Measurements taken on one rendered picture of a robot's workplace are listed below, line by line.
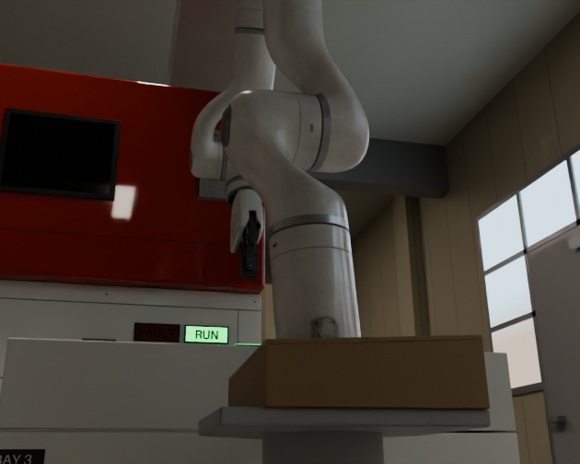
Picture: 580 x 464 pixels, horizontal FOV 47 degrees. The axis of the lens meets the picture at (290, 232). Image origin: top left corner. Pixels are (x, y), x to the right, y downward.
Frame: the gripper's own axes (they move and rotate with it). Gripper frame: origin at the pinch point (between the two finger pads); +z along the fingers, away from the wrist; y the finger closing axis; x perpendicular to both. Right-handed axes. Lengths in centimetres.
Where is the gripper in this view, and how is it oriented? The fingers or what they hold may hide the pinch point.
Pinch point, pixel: (249, 267)
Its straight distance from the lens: 126.1
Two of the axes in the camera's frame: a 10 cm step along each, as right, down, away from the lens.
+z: 0.6, 8.5, -5.2
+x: 9.7, 0.8, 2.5
